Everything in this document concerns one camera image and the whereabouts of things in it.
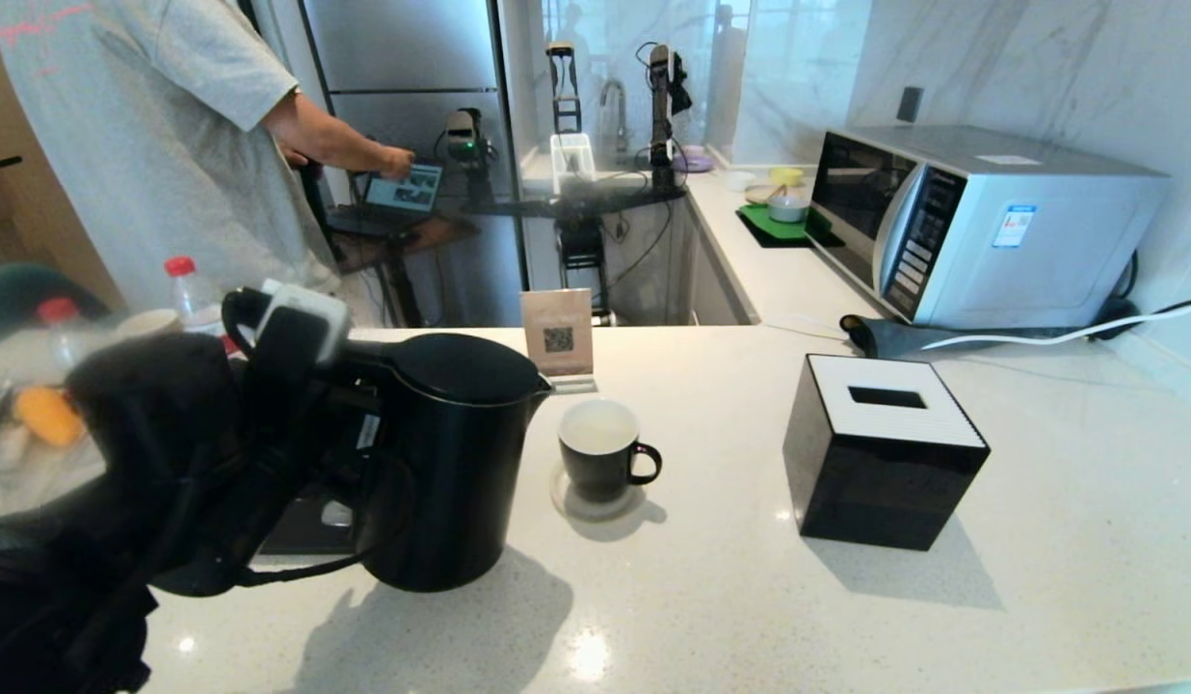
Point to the black serving tray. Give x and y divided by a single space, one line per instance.
287 535

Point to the open laptop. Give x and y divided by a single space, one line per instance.
408 193

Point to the grey camera head green light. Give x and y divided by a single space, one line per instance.
465 135

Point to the orange toy fruit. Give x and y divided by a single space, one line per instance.
48 416

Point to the brown wooden door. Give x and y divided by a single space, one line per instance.
8 193

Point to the brown wooden side table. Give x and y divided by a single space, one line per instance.
432 234

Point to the purple plate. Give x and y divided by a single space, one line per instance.
697 164

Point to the black upright gripper frame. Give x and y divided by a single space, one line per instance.
563 96

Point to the black tripod stand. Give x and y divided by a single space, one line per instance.
316 207

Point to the black wall socket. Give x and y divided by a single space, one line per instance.
909 107

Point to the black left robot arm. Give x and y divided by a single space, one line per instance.
123 463

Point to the clear water bottle red cap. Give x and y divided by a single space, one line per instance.
70 342
196 304

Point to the beige QR code sign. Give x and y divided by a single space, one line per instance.
557 323

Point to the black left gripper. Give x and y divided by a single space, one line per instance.
306 414

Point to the grey bowl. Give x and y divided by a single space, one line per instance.
786 212

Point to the small white bowl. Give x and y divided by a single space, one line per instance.
740 182

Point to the round white coaster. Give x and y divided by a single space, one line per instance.
567 506

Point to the person's bare forearm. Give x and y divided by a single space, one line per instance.
326 140

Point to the black electric kettle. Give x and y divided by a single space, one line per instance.
451 463

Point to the yellow bowl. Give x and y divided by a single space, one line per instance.
786 179

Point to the beige plate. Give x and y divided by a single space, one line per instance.
757 198

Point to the person's hand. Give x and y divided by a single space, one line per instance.
398 162

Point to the black mug white inside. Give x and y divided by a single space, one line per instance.
595 472

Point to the silver microwave oven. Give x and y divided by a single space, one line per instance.
1039 241

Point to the black white background robot arm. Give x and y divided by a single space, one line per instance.
662 106

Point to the silver refrigerator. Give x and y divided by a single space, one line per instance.
422 48

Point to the teal chair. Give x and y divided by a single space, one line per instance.
13 294

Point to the green mat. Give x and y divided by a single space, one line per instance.
764 226

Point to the person in grey t-shirt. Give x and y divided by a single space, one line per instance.
143 145

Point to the brown paper cup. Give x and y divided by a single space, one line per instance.
147 323

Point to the chrome sink faucet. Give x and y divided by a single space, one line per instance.
618 101

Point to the black tissue box white lid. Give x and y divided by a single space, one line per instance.
865 482

